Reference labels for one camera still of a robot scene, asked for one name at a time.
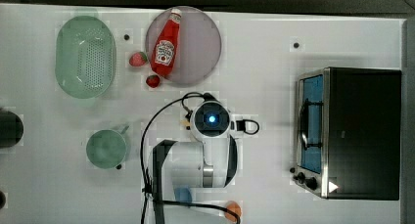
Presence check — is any dark red strawberry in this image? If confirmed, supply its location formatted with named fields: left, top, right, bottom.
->
left=146, top=75, right=161, bottom=88

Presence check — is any black toaster oven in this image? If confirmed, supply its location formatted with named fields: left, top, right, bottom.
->
left=290, top=67, right=402, bottom=201

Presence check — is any orange fruit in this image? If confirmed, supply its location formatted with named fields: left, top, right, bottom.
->
left=225, top=202, right=242, bottom=222

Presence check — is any green oval colander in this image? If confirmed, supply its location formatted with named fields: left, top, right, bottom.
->
left=55, top=16, right=116, bottom=99

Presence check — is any green mug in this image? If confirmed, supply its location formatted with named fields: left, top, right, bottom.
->
left=86, top=125, right=129, bottom=169

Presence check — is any pink strawberry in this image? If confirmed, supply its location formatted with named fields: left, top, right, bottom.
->
left=129, top=52, right=148, bottom=67

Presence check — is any black camera mount with cable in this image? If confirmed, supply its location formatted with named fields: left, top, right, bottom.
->
left=230, top=119, right=260, bottom=135

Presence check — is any red ketchup bottle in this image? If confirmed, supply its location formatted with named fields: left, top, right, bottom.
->
left=151, top=8, right=181, bottom=76

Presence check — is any black frying pan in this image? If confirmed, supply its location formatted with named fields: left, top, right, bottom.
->
left=0, top=112, right=23, bottom=149

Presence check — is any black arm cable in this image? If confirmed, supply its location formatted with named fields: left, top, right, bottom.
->
left=139, top=92, right=242, bottom=224

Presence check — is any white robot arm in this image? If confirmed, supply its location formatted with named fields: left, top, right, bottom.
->
left=148, top=100, right=238, bottom=224

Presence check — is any peeled yellow banana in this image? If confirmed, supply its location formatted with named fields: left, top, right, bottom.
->
left=180, top=119, right=191, bottom=127

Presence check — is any grey round plate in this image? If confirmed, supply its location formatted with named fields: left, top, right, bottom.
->
left=150, top=6, right=222, bottom=86

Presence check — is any blue cup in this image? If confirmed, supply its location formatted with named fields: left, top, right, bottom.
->
left=174, top=187, right=192, bottom=203

